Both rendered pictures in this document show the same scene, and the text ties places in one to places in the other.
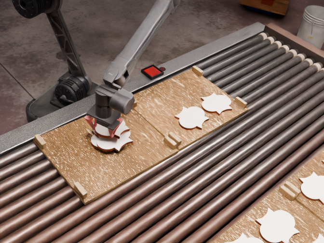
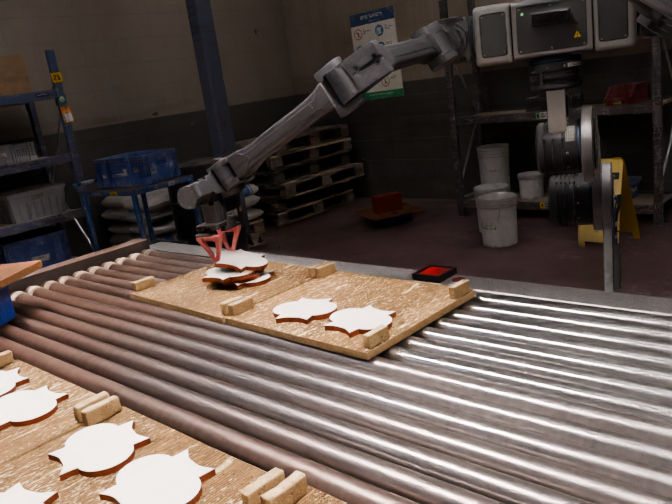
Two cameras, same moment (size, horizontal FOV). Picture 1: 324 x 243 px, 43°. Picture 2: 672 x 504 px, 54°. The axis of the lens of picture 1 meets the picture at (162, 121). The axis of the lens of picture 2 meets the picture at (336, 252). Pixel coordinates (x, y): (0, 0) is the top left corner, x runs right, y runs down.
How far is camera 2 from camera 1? 2.11 m
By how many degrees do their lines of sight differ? 82
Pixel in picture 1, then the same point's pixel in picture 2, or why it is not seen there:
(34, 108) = not seen: hidden behind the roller
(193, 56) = (539, 290)
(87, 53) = not seen: outside the picture
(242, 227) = (41, 381)
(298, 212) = (46, 429)
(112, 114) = (213, 223)
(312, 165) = (176, 442)
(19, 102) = not seen: hidden behind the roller
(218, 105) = (350, 320)
